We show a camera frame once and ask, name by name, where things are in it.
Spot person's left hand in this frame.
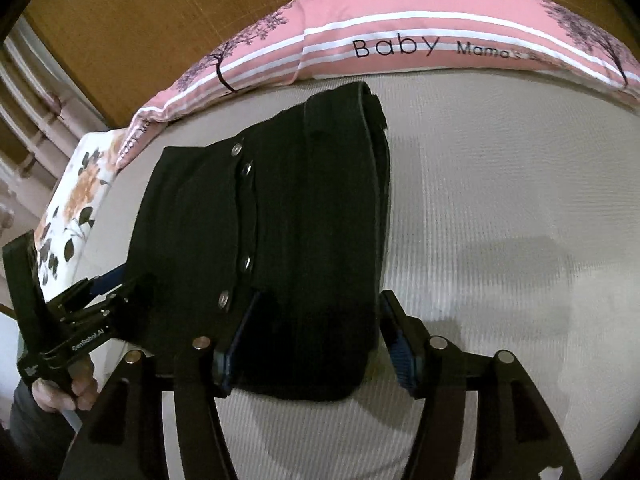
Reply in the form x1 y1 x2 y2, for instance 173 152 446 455
29 352 99 414

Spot white curtain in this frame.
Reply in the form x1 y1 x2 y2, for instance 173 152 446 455
0 15 108 241

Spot floral print pillow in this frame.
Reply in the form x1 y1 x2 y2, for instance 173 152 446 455
35 127 137 307

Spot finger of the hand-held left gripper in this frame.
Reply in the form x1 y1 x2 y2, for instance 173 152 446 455
65 274 157 347
47 266 130 313

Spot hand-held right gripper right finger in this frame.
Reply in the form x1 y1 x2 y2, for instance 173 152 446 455
378 289 584 480

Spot wooden headboard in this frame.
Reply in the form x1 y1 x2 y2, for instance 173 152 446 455
22 0 626 133

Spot person's left forearm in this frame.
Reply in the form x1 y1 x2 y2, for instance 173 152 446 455
9 379 83 480

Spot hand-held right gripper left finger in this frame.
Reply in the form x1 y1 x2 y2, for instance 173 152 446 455
57 290 268 480

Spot pink striped pillow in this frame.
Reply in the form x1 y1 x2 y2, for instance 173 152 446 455
116 0 640 171

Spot black pants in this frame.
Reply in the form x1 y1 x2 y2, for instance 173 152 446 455
127 80 392 403

